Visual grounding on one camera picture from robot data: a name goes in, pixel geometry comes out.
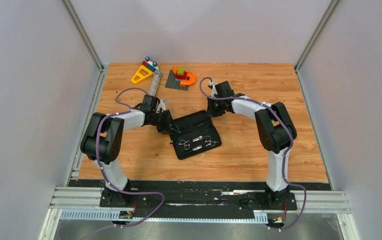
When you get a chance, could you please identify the red toy block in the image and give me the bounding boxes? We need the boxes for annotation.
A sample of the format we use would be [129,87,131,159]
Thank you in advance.
[174,71,188,81]

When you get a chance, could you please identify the orange curved toy block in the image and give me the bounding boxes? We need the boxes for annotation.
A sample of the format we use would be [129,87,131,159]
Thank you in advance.
[172,66,196,87]

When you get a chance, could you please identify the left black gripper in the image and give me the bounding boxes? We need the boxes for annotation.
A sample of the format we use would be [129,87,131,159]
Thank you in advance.
[150,109,181,136]

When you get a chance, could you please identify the aluminium frame rail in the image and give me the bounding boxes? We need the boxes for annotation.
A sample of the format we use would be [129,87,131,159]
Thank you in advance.
[61,0,105,72]

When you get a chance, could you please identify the green toy cube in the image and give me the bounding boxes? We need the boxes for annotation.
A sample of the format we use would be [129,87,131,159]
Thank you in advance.
[176,67,185,76]

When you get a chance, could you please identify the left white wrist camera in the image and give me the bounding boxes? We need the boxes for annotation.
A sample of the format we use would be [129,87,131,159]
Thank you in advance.
[156,99,167,113]

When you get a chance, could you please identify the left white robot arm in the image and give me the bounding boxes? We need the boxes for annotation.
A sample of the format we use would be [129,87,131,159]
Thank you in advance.
[80,94,180,207]

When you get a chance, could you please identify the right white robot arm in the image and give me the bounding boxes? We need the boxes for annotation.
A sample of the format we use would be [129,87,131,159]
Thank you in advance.
[207,95,297,209]

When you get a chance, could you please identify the small silver scissors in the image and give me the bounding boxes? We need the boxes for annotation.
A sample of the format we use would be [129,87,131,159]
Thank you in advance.
[177,139,203,152]

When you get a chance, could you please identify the grey building block baseplate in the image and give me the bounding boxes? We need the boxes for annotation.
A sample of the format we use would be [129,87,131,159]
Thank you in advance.
[165,70,189,91]

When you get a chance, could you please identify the silver glitter cylinder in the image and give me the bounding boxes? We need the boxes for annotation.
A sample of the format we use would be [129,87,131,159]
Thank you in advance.
[148,69,163,96]

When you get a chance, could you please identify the black zip tool case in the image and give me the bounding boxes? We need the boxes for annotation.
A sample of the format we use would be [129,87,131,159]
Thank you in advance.
[169,110,222,160]

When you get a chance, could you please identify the silver thinning scissors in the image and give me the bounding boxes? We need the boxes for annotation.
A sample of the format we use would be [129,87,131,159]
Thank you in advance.
[192,135,220,147]

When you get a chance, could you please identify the red blue toy car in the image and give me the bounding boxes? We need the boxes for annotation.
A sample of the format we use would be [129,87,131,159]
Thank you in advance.
[141,56,159,72]

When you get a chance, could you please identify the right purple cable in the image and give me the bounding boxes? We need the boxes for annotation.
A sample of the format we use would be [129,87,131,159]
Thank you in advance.
[199,76,308,232]

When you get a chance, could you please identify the yellow triangle toy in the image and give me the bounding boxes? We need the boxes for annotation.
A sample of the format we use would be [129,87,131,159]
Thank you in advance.
[130,65,154,85]

